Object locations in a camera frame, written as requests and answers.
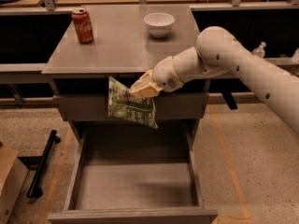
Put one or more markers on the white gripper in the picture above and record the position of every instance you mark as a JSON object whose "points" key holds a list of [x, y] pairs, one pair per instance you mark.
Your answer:
{"points": [[164, 73]]}

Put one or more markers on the green jalapeno chip bag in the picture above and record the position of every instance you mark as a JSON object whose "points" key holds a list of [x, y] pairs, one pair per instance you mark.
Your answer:
{"points": [[122, 105]]}

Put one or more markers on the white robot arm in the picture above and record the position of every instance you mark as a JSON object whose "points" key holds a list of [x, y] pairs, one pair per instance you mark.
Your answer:
{"points": [[217, 52]]}

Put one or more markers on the grey drawer cabinet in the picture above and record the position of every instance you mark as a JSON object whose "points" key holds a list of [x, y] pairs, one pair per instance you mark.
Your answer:
{"points": [[122, 48]]}

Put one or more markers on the closed grey top drawer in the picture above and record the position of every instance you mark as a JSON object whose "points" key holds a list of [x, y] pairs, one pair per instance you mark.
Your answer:
{"points": [[168, 106]]}

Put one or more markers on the open grey middle drawer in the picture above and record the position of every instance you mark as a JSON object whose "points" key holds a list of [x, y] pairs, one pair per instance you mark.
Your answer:
{"points": [[129, 174]]}

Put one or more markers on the white ceramic bowl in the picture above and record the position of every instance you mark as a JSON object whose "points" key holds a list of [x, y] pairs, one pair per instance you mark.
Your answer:
{"points": [[159, 24]]}

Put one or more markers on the red cola can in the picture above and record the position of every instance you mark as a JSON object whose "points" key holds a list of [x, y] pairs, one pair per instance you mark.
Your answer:
{"points": [[83, 25]]}

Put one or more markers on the clear sanitizer pump bottle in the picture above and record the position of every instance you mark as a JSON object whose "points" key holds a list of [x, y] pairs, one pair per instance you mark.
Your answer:
{"points": [[260, 52]]}

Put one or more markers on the black metal bar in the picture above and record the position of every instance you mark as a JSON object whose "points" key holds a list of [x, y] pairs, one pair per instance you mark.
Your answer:
{"points": [[35, 191]]}

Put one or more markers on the brown cardboard box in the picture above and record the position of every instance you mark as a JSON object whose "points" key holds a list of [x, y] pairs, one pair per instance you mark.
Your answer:
{"points": [[12, 176]]}

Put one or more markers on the grey metal rail frame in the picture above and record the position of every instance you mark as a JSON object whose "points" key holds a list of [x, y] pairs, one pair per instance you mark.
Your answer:
{"points": [[33, 73]]}

